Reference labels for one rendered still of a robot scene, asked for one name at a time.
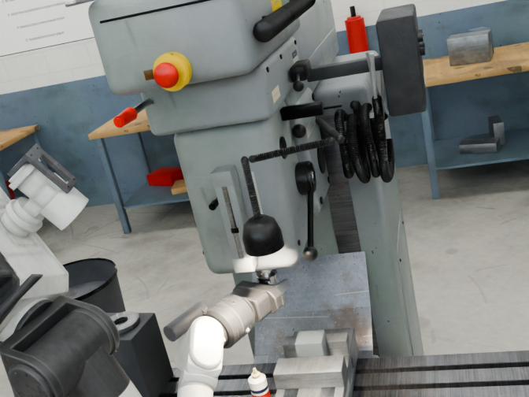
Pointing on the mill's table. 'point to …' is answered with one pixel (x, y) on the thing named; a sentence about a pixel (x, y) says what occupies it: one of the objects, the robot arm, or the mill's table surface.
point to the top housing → (180, 38)
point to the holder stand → (142, 351)
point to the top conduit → (280, 19)
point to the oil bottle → (258, 384)
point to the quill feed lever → (305, 178)
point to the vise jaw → (310, 372)
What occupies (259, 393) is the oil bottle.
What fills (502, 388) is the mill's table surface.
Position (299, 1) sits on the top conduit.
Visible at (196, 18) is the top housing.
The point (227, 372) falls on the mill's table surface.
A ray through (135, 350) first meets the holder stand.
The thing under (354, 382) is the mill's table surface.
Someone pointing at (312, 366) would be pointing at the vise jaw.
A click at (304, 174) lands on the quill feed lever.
